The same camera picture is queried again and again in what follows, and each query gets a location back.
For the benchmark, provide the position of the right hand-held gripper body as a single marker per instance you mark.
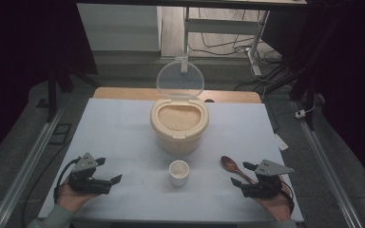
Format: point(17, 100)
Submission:
point(266, 186)

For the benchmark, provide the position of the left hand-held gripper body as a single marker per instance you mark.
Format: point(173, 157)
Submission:
point(88, 185)

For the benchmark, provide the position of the brown wooden spoon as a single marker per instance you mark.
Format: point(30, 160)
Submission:
point(229, 164)

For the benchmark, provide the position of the white cup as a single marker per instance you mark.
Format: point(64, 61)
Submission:
point(179, 179)

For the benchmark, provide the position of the cream rice container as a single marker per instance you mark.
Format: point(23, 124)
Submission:
point(179, 142)

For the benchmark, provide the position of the rice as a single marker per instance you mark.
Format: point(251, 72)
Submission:
point(179, 117)

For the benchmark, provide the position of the person's left hand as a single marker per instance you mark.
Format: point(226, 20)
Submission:
point(72, 201)

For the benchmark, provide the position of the person's right hand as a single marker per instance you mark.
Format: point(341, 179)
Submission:
point(275, 207)

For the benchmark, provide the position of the white table mat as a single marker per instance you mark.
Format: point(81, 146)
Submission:
point(123, 133)

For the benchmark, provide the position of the white paper tag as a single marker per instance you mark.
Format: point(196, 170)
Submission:
point(281, 142)

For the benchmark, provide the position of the wooden table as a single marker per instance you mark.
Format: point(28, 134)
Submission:
point(123, 93)

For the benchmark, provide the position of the small white adapter box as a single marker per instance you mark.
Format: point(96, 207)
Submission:
point(300, 114)

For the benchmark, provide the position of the black stand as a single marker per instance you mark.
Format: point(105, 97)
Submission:
point(52, 95)
point(309, 104)

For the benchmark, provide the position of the clear round container lid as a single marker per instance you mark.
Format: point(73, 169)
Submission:
point(180, 79)

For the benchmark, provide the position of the dark curtain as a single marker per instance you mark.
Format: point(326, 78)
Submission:
point(19, 47)
point(351, 63)

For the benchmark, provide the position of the black rectangular floor frame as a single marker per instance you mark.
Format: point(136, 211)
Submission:
point(51, 134)

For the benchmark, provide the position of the metal rail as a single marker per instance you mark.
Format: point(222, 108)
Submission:
point(28, 164)
point(326, 164)

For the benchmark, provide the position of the white desk frame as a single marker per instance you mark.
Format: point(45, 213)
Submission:
point(221, 26)

